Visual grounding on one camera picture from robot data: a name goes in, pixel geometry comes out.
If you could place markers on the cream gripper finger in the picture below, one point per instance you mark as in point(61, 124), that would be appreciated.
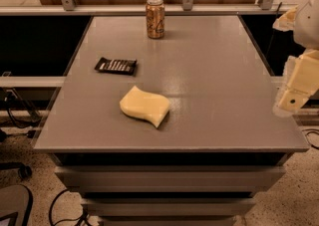
point(286, 21)
point(300, 82)

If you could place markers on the gold soda can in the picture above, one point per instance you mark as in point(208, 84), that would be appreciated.
point(155, 18)

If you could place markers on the grey chair seat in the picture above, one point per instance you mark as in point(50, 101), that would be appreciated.
point(15, 205)

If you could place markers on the black chair wheel base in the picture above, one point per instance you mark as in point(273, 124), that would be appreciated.
point(23, 170)

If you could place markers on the yellow wavy sponge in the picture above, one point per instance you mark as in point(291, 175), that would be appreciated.
point(146, 106)

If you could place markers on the black rxbar chocolate wrapper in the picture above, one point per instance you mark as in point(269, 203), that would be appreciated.
point(116, 66)

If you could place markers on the grey drawer cabinet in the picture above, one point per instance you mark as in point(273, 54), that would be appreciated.
point(168, 195)

